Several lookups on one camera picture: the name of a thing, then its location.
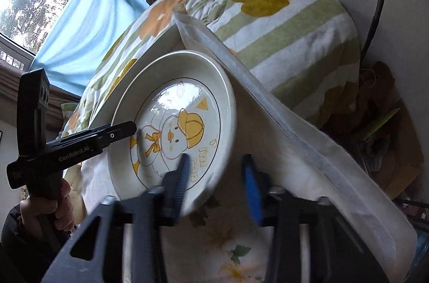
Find white duck cartoon plate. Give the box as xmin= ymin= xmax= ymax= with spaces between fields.
xmin=108 ymin=50 xmax=236 ymax=216

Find person's left hand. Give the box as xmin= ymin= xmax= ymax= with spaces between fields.
xmin=20 ymin=179 xmax=75 ymax=238

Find green pillow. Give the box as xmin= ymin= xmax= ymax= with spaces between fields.
xmin=60 ymin=102 xmax=79 ymax=123

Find left brown curtain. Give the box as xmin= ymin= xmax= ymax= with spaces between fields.
xmin=1 ymin=60 xmax=81 ymax=132

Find light blue window cloth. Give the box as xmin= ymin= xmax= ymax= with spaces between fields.
xmin=30 ymin=0 xmax=149 ymax=96

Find floral green striped duvet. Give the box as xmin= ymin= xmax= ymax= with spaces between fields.
xmin=61 ymin=0 xmax=360 ymax=136

